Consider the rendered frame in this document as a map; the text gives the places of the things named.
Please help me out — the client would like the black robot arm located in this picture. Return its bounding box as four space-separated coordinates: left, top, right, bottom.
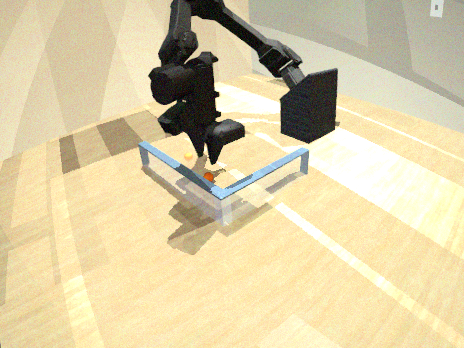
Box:
148 0 305 136

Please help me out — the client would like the clear l-shaped low wall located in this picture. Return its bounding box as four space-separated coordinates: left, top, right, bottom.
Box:
139 146 308 227

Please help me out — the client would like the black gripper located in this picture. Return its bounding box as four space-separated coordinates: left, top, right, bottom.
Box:
182 87 245 165

